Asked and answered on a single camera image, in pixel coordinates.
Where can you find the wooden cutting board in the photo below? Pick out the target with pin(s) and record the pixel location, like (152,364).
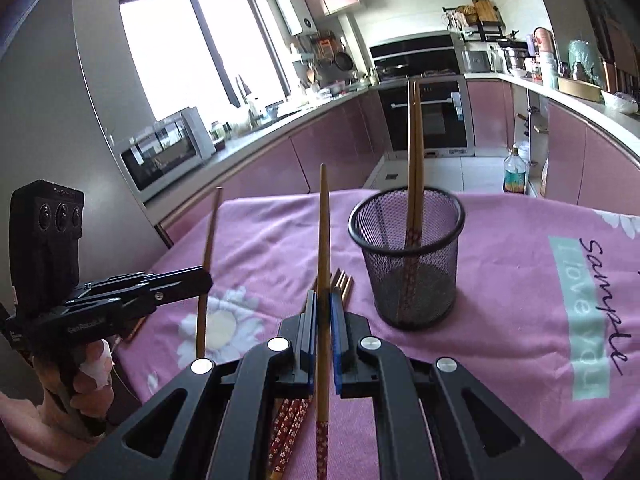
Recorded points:
(484,11)

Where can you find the kitchen window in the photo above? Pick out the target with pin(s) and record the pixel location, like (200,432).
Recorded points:
(200,55)

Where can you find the wooden box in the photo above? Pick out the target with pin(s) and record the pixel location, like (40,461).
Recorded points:
(579,89)

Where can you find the small brown flat object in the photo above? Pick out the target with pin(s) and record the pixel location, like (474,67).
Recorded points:
(134,331)

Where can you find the cooking oil bottle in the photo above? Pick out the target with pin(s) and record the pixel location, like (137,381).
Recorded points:
(514,172)

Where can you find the black counter rack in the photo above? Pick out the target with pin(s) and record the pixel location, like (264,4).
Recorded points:
(475,25)

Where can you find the white microwave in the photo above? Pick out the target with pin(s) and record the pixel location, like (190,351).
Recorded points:
(476,59)

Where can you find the black mesh utensil holder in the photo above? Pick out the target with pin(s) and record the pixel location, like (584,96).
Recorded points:
(430,280)

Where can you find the black built-in oven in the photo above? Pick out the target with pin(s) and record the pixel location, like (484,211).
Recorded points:
(430,115)

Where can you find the hanging black frying pan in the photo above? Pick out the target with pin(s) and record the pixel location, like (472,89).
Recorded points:
(343,61)

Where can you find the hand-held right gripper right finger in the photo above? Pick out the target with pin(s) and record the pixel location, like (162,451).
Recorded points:
(336,330)

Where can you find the person's left hand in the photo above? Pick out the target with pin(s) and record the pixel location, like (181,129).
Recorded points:
(92,375)

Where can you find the silver microwave oven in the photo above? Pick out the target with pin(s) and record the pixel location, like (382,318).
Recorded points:
(165,155)

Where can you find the pink floral printed blanket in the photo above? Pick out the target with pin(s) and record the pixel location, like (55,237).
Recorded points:
(500,310)

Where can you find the white wall water heater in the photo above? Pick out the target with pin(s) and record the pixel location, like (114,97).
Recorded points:
(295,12)

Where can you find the green plastic bag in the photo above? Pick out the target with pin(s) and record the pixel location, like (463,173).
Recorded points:
(585,60)

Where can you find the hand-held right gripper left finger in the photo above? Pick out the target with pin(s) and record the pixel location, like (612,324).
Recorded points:
(311,325)

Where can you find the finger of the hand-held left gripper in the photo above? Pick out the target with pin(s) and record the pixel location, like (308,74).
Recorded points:
(170,278)
(125,312)

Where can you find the pink thermos jug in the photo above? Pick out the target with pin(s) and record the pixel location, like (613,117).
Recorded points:
(543,44)

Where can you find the pink kitchen base cabinets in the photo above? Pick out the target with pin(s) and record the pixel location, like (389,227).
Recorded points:
(310,145)

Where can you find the steel cooking pot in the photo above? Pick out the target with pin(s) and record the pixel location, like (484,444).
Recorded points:
(513,59)

